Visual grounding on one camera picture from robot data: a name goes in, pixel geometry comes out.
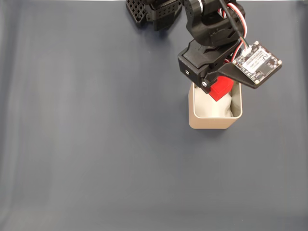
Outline red cube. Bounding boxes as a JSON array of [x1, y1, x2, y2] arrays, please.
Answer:
[[208, 76, 235, 102]]

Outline beige square box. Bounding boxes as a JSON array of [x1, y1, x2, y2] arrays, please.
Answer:
[[188, 81, 243, 130]]

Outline white crumpled cloth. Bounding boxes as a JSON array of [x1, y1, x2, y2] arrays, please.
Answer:
[[193, 86, 234, 118]]

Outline blue grey table mat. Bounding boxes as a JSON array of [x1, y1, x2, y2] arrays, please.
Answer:
[[0, 0, 308, 231]]

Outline black camera cable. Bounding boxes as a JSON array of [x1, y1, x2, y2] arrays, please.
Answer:
[[218, 0, 253, 52]]

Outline white red servo wires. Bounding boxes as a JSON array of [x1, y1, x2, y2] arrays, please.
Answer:
[[218, 2, 249, 60]]

